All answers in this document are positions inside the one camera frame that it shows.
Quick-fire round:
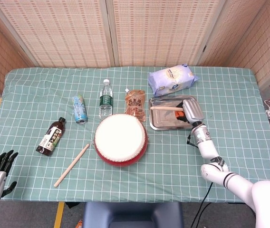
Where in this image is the clear water bottle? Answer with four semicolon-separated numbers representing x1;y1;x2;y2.
98;79;114;120

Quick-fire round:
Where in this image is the green checked tablecloth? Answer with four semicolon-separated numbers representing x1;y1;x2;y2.
0;66;270;204

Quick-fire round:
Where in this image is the bamboo folding screen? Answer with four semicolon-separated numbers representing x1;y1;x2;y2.
0;0;270;95

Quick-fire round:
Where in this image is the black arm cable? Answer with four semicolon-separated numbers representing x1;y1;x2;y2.
186;133;213;228

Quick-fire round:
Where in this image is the purple tissue pack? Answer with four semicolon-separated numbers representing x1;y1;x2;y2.
148;63;200;97

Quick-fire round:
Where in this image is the light blue drink can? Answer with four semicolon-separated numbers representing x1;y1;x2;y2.
72;95;88;124

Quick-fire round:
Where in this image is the wooden drumstick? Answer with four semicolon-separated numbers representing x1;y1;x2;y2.
150;106;185;112
53;143;90;188

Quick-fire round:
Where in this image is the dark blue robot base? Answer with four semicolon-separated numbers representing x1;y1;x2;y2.
82;201;184;228

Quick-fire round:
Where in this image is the red and white drum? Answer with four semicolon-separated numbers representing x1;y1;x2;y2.
94;114;148;168

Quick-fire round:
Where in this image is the brown tea bottle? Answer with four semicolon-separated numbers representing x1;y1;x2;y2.
35;117;67;157

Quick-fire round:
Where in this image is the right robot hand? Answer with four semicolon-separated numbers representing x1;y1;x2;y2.
174;99;205;125

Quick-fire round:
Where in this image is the stainless steel tray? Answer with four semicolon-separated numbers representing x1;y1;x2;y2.
148;95;203;131

